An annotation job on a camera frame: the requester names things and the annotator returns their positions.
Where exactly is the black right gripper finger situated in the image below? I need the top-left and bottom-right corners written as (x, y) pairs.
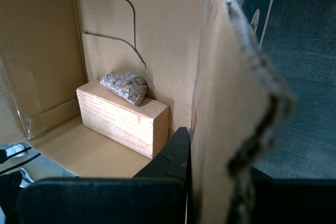
top-left (16, 126), bottom-right (196, 224)
top-left (251, 167), bottom-right (336, 224)

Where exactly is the light wooden block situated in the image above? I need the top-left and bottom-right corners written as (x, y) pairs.
top-left (76, 80), bottom-right (170, 159)

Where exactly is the speckled granite rock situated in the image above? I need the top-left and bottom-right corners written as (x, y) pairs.
top-left (99, 71), bottom-right (148, 106)

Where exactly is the brown cardboard box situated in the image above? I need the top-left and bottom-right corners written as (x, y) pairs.
top-left (0, 0), bottom-right (298, 224)

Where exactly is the white sneaker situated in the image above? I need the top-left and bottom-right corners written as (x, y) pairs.
top-left (5, 144), bottom-right (28, 159)
top-left (18, 167), bottom-right (36, 189)

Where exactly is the black cable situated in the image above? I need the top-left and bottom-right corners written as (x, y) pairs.
top-left (0, 152), bottom-right (42, 176)

